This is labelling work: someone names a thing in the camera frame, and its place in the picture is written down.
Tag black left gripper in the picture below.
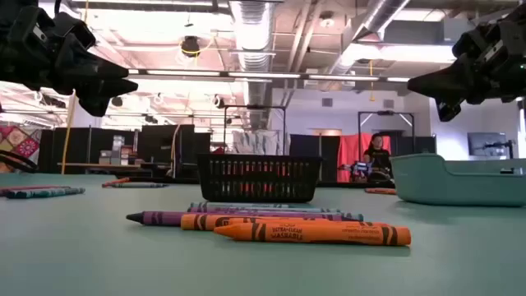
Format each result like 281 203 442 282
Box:
0 6 139 118

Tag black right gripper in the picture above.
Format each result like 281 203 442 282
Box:
407 7 526 123

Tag blue violet crayon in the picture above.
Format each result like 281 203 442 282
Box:
6 187 86 200

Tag purple crayon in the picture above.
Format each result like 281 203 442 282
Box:
187 206 343 219
126 210 184 227

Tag teal crayon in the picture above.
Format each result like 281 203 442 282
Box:
287 207 365 222

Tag black slotted plastic basket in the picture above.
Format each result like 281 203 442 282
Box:
196 152 325 204

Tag dark partition panel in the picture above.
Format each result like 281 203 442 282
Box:
390 135 437 156
289 133 340 183

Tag stacked storage boxes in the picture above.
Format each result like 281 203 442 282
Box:
98 134 139 166

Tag black partition panel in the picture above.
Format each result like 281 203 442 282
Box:
137 124 211 178
39 127 137 174

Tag wooden bench top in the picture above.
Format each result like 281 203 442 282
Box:
57 162 143 170

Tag person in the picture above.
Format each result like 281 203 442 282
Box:
363 133 392 182

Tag teal plastic bin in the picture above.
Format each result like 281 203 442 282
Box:
389 152 526 208

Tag black ceiling dome fixture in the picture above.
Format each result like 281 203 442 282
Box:
179 35 201 58

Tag colourful patterned quilt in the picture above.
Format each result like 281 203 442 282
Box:
0 125 43 173

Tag red fabric backdrop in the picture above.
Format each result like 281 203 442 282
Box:
336 132 392 183

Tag long ceiling light strip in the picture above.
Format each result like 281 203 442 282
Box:
127 68 412 84

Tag green table mat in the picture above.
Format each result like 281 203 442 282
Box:
0 172 526 296

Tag white blue hanging cloth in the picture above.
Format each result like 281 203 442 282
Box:
231 130 288 156

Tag dark wall monitor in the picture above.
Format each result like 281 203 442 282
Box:
467 132 508 158

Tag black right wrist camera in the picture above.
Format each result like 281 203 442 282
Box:
450 29 494 59

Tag yellow power cable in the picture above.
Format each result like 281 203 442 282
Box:
60 89 78 175

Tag black metal rack frame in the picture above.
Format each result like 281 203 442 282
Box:
357 109 416 156
223 104 288 156

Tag yellow hanging cord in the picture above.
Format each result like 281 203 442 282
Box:
368 59 376 103

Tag silver ceiling duct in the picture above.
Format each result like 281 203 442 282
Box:
228 0 275 129
328 0 412 77

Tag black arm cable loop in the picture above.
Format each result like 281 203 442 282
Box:
0 149 39 173

